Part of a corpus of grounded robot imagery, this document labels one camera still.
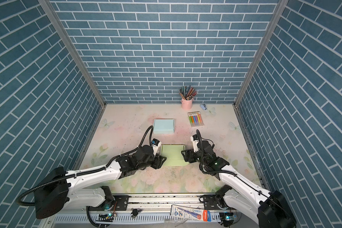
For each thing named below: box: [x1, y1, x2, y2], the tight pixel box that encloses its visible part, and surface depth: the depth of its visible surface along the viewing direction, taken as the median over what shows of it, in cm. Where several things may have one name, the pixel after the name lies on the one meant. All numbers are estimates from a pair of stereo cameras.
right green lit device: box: [220, 211, 238, 228], surface depth 72 cm
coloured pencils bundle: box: [179, 85, 198, 101], surface depth 114 cm
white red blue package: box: [170, 204, 212, 222], surface depth 72 cm
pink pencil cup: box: [180, 98, 194, 111], surface depth 117 cm
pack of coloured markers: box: [187, 111, 205, 128], surface depth 111 cm
